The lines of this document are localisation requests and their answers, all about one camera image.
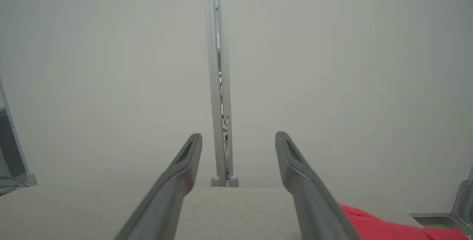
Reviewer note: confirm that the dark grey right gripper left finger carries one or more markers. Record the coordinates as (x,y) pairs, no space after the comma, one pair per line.
(166,203)

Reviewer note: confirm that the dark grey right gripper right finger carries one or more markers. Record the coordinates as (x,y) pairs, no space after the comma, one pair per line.
(310,203)

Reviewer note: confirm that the red shorts with white stripe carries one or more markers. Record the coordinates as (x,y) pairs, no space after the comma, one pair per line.
(388,229)

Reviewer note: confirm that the grey metal stand leg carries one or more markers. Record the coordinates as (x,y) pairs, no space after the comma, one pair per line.
(20,155)

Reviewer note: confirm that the grey partition post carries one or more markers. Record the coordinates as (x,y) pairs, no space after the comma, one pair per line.
(215,84)

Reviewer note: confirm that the grey metal frame foot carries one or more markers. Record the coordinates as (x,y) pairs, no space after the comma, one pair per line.
(463,203)

